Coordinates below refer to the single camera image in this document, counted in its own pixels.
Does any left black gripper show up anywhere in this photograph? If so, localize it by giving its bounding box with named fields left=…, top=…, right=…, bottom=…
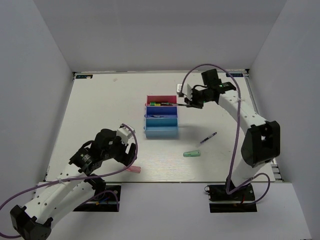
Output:
left=102, top=133, right=137, bottom=166

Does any dark blue container bin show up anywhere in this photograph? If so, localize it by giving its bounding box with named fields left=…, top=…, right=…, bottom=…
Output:
left=144, top=106, right=178, bottom=118

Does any red container bin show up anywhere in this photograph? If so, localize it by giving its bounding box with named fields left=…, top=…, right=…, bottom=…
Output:
left=145, top=95, right=177, bottom=106

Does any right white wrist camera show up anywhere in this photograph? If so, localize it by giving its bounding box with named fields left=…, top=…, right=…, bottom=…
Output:
left=176, top=83, right=192, bottom=100

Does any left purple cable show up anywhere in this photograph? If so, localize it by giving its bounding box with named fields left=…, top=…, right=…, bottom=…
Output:
left=0, top=123, right=138, bottom=238

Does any left blue table label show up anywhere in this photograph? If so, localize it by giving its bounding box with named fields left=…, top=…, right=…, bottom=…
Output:
left=75, top=74, right=93, bottom=79

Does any purple pen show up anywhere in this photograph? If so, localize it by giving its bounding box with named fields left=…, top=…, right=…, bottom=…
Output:
left=199, top=132, right=217, bottom=145

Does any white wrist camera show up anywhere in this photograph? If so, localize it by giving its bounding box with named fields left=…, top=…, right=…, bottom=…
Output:
left=176, top=83, right=192, bottom=100
left=116, top=124, right=136, bottom=146

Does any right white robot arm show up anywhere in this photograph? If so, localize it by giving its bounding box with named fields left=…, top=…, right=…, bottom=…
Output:
left=177, top=66, right=281, bottom=200

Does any blue pen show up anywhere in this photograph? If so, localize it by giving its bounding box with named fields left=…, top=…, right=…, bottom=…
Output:
left=148, top=114, right=167, bottom=118

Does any right blue table label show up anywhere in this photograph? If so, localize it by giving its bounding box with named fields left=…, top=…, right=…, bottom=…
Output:
left=225, top=73, right=244, bottom=78

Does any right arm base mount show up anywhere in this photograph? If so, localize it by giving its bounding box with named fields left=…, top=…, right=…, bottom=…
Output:
left=204, top=184, right=258, bottom=214

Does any green patterned pen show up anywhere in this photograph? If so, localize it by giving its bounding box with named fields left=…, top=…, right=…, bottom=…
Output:
left=161, top=102, right=189, bottom=107

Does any blue table label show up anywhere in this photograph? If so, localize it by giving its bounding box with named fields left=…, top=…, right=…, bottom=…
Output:
left=75, top=74, right=93, bottom=79
left=225, top=73, right=244, bottom=78

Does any light blue container bin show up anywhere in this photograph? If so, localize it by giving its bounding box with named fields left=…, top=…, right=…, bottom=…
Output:
left=144, top=117, right=179, bottom=139

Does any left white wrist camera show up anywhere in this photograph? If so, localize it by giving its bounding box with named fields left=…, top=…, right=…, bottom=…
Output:
left=116, top=124, right=136, bottom=146

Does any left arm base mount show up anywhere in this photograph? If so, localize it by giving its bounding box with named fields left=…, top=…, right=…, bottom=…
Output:
left=73, top=184, right=122, bottom=213

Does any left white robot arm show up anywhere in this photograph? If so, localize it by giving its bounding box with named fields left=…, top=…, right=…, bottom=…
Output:
left=10, top=124, right=138, bottom=240

